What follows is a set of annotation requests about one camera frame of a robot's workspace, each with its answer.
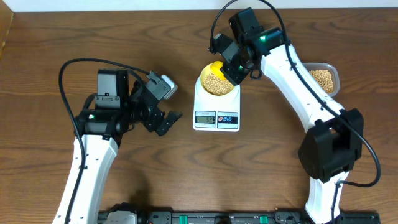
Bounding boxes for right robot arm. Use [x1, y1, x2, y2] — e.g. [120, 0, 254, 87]
[210, 8, 364, 223]

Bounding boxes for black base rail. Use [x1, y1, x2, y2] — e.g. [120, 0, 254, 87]
[98, 202, 381, 224]

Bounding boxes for soybeans in container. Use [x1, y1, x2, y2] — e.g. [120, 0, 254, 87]
[309, 70, 334, 93]

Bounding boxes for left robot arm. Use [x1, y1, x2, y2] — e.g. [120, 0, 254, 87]
[53, 69, 182, 223]

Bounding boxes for yellow measuring scoop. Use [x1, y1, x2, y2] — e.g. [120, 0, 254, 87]
[210, 61, 226, 80]

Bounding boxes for soybeans in bowl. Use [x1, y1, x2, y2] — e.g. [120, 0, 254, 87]
[202, 73, 234, 96]

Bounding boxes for yellow bowl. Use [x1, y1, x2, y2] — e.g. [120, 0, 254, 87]
[200, 62, 239, 96]

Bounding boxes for clear plastic container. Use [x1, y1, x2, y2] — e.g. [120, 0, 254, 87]
[303, 63, 340, 97]

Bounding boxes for white digital kitchen scale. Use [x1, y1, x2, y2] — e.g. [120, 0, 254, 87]
[192, 78, 241, 132]

